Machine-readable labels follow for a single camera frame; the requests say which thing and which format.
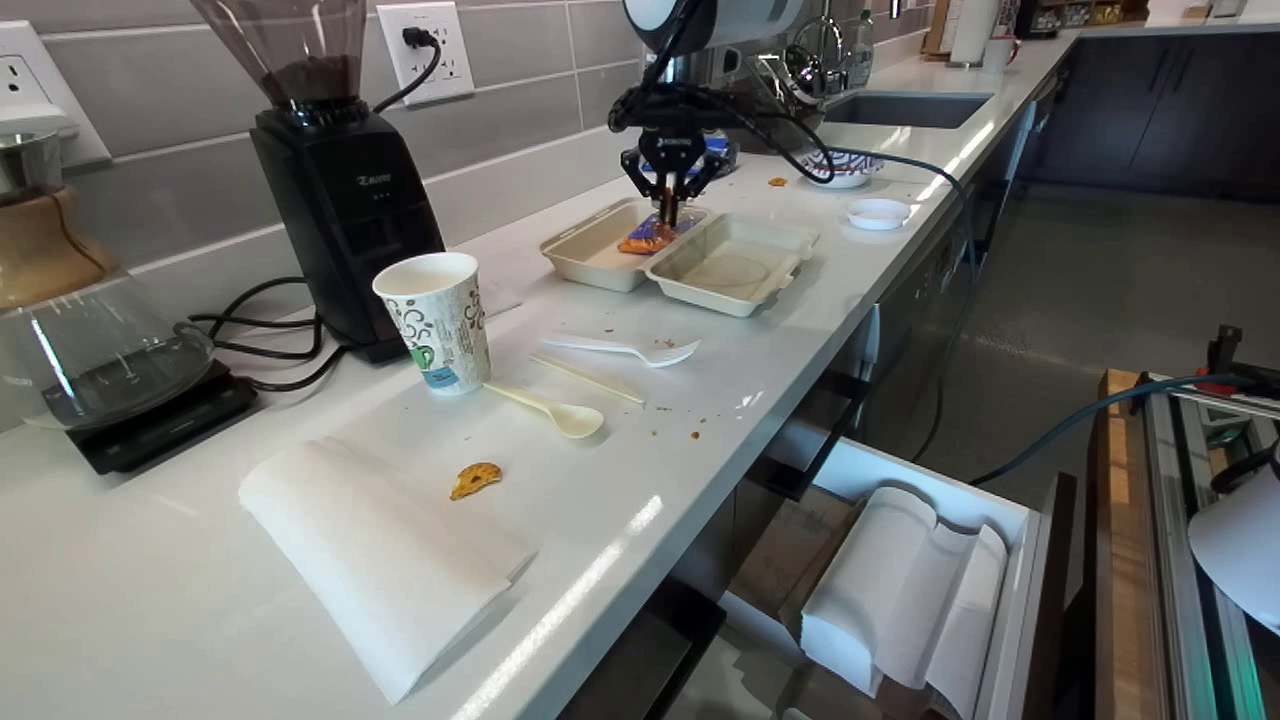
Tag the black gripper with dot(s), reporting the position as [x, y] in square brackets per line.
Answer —
[672, 149]

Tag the beige clamshell food container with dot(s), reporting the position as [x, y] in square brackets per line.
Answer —
[732, 275]

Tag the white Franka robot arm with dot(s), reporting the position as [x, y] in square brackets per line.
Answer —
[747, 42]

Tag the white plastic fork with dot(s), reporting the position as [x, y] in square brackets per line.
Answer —
[641, 355]

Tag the white round plastic lid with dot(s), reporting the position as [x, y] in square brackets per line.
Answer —
[881, 213]

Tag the counter sink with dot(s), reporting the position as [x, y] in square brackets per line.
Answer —
[922, 111]

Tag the cream plastic spoon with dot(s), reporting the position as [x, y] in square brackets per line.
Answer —
[572, 421]

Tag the printed paper cup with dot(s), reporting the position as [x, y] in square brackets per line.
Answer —
[442, 333]

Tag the grey base cabinets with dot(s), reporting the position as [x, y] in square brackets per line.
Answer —
[932, 306]

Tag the black coffee grinder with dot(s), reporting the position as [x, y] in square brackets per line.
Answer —
[346, 203]

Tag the white paper towel roll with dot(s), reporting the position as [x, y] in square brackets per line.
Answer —
[975, 29]

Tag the orange food scrap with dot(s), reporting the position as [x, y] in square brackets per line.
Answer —
[476, 482]

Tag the open white drawer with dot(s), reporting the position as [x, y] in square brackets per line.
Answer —
[932, 506]

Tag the white paper towel stack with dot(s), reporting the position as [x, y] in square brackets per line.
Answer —
[892, 584]

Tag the dark kitchen cabinets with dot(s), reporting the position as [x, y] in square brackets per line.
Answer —
[1161, 114]

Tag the black coffee scale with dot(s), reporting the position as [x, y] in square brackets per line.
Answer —
[161, 424]

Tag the glass coffee carafe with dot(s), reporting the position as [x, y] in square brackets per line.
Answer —
[107, 346]

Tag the wooden cart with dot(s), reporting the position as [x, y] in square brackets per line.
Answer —
[1127, 563]

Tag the pour over coffee dripper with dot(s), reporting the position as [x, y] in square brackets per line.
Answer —
[43, 254]

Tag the white round sheet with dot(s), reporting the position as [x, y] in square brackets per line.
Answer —
[1246, 544]

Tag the white wall outlet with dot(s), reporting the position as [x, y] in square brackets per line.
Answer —
[448, 78]
[22, 72]

